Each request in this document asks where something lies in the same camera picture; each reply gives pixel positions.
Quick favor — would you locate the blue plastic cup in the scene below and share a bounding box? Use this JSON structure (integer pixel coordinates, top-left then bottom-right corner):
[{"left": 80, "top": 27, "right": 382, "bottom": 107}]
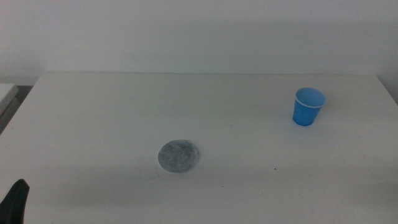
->
[{"left": 292, "top": 87, "right": 327, "bottom": 127}]

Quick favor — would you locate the round grey cup mat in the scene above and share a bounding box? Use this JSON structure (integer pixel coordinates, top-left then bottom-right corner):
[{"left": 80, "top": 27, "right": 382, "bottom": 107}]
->
[{"left": 157, "top": 139, "right": 200, "bottom": 174}]

